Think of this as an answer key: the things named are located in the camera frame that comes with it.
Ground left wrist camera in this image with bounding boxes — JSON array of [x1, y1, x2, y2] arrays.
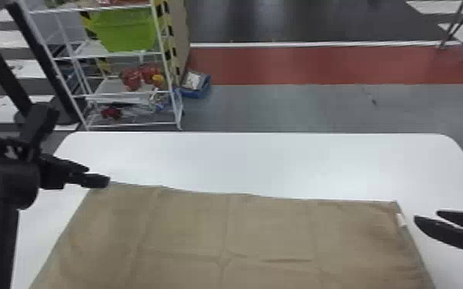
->
[[18, 102, 62, 161]]

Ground blue tray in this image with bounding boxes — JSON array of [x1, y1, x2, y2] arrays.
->
[[179, 71, 212, 99]]

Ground red snack packet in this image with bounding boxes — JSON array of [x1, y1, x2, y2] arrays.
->
[[120, 67, 144, 92], [99, 105, 123, 121], [139, 63, 162, 85]]

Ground white wire rack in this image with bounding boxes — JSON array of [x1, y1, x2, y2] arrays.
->
[[13, 0, 185, 131]]

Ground green basket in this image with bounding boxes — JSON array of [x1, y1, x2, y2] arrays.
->
[[80, 8, 161, 53]]

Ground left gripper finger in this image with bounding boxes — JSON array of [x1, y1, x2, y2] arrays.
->
[[41, 172, 112, 191], [38, 154, 91, 178]]

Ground striped post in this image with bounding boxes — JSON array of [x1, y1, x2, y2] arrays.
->
[[152, 0, 192, 87]]

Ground beige towel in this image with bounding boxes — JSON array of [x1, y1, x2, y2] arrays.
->
[[29, 182, 437, 289]]

